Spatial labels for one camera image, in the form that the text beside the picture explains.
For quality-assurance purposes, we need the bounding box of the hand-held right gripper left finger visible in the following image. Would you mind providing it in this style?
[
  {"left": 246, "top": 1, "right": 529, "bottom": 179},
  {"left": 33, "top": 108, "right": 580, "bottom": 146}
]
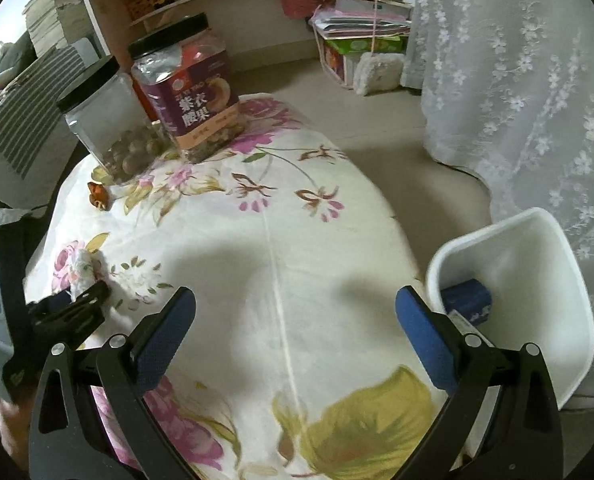
[{"left": 28, "top": 286, "right": 198, "bottom": 480}]

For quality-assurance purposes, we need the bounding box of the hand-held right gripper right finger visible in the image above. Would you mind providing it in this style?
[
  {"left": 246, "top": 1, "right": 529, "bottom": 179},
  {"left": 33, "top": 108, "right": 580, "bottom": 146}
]
[{"left": 395, "top": 285, "right": 564, "bottom": 480}]

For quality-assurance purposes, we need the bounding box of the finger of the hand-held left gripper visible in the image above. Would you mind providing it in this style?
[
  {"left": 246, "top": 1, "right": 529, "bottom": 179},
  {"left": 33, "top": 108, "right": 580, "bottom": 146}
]
[{"left": 27, "top": 281, "right": 112, "bottom": 356}]

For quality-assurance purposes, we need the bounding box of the white tissue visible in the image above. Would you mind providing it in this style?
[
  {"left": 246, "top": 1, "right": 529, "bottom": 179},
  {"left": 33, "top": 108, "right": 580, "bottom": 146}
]
[{"left": 69, "top": 249, "right": 108, "bottom": 301}]

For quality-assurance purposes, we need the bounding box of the dark blue box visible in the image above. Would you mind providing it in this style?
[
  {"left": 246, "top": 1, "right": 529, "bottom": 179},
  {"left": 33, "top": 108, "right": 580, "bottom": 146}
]
[{"left": 439, "top": 279, "right": 493, "bottom": 326}]

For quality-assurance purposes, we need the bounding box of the white plastic bin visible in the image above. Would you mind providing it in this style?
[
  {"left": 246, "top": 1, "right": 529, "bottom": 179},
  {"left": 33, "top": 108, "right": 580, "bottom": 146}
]
[{"left": 425, "top": 207, "right": 594, "bottom": 408}]

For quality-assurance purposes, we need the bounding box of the orange snack wrapper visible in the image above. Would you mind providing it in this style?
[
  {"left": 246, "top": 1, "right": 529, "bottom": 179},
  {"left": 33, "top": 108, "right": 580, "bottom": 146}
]
[{"left": 88, "top": 181, "right": 110, "bottom": 211}]

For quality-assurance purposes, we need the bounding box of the floral tablecloth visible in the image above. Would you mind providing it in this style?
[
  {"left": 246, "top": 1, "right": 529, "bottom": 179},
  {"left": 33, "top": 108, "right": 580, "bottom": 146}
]
[{"left": 23, "top": 92, "right": 470, "bottom": 480}]

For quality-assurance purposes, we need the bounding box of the striped grey cushion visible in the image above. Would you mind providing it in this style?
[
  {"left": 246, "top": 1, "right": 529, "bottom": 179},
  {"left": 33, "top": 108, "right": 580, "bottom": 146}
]
[{"left": 0, "top": 42, "right": 98, "bottom": 211}]

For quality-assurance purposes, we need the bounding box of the clear jar with blue label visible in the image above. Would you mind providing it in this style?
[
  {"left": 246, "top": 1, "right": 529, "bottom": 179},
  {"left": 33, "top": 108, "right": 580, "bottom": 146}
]
[{"left": 57, "top": 55, "right": 170, "bottom": 186}]

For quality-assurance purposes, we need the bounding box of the clear jar with purple label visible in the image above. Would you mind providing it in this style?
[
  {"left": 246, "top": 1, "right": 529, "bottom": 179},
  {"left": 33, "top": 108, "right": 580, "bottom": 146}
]
[{"left": 128, "top": 14, "right": 245, "bottom": 163}]

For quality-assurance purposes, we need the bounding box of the stack of books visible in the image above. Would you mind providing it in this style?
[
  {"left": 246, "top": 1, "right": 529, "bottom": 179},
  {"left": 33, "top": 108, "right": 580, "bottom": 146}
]
[{"left": 23, "top": 0, "right": 98, "bottom": 58}]

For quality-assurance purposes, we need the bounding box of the white fluffy pad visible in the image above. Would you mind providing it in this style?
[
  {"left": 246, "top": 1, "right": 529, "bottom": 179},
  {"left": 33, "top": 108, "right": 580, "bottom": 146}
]
[{"left": 353, "top": 55, "right": 405, "bottom": 96}]

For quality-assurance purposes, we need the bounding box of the white lace curtain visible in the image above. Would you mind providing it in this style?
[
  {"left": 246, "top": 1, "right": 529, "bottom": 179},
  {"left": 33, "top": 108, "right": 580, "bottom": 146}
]
[{"left": 402, "top": 0, "right": 594, "bottom": 401}]

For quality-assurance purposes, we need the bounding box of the green and white box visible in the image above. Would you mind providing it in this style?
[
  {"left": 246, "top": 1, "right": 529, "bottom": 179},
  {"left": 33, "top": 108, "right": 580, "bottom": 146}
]
[{"left": 319, "top": 35, "right": 408, "bottom": 88}]

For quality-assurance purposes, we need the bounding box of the tied bundle of papers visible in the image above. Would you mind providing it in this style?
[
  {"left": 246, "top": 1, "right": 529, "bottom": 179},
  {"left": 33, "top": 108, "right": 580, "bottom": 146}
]
[{"left": 309, "top": 0, "right": 413, "bottom": 41}]

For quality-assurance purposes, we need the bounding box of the pink basket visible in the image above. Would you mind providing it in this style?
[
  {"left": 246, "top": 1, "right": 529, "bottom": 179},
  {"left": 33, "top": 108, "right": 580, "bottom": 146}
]
[{"left": 278, "top": 0, "right": 328, "bottom": 18}]

